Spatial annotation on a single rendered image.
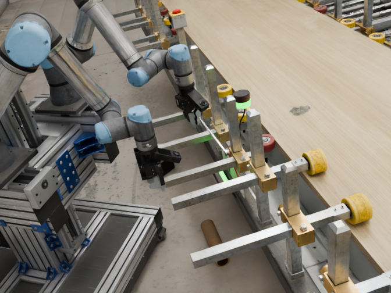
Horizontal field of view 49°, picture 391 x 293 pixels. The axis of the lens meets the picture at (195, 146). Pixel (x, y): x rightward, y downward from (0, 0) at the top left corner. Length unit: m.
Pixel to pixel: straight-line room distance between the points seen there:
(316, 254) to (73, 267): 1.27
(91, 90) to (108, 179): 1.76
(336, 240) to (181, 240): 1.69
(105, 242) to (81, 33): 1.12
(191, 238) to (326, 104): 1.18
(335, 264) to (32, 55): 0.96
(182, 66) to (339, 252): 0.97
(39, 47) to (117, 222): 1.43
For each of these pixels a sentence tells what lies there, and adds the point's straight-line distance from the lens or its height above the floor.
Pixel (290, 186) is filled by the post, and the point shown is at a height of 1.08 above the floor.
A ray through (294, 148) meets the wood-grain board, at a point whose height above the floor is 0.90.
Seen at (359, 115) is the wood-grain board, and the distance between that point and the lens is 1.82.
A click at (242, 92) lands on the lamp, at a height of 1.11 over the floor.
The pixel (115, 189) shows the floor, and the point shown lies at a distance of 3.12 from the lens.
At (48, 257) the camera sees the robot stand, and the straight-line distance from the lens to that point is 2.30.
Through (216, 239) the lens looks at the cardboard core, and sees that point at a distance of 2.45.
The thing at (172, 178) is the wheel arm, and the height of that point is 0.86.
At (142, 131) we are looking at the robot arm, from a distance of 1.47.
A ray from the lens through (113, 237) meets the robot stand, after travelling 2.45.
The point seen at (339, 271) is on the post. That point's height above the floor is 1.02.
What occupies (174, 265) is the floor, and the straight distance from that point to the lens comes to 2.49.
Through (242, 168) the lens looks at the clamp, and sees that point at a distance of 1.65.
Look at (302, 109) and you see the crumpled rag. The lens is 1.84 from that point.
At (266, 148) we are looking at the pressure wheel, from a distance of 1.66.
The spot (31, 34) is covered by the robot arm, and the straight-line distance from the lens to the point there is 1.31.
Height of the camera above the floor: 1.86
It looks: 34 degrees down
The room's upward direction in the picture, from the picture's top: 12 degrees counter-clockwise
